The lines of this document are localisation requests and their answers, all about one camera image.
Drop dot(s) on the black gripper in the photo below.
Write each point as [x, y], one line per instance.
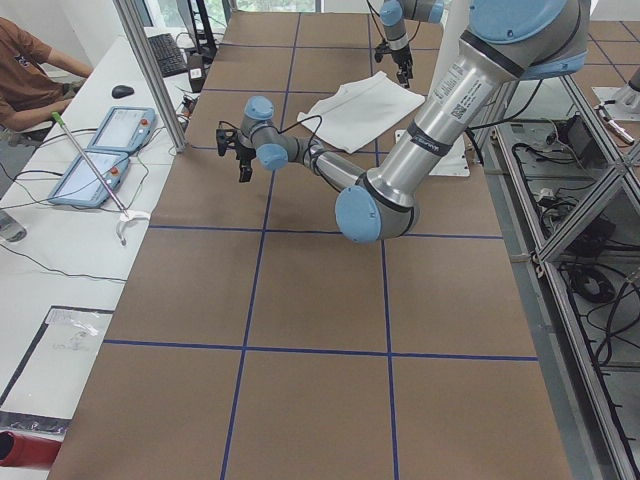
[400, 57]
[243, 154]

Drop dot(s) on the white long-sleeve printed shirt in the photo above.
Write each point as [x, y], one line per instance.
[360, 111]

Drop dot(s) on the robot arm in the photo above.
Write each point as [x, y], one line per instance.
[504, 41]
[390, 20]

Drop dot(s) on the metal grabber stick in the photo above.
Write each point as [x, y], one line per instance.
[127, 215]

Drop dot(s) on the upper blue teach pendant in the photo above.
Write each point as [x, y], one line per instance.
[124, 129]

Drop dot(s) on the blue teach pendant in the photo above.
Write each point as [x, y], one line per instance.
[124, 129]
[79, 185]

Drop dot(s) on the black computer keyboard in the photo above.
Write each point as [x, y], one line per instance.
[168, 55]

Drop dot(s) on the black computer mouse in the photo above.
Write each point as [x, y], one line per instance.
[122, 91]

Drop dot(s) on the lower blue teach pendant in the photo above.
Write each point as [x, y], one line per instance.
[79, 185]

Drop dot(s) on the seated person brown shirt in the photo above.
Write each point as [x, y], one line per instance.
[29, 96]

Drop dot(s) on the plastic document sleeve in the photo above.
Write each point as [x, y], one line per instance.
[44, 390]

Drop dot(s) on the red cylinder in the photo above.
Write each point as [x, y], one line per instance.
[18, 450]

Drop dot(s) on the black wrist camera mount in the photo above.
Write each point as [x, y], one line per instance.
[226, 138]
[381, 50]

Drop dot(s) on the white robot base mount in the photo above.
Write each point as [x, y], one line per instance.
[445, 160]

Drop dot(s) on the aluminium frame rack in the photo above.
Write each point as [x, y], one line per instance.
[572, 191]

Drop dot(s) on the grey aluminium camera post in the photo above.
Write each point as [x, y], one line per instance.
[141, 48]

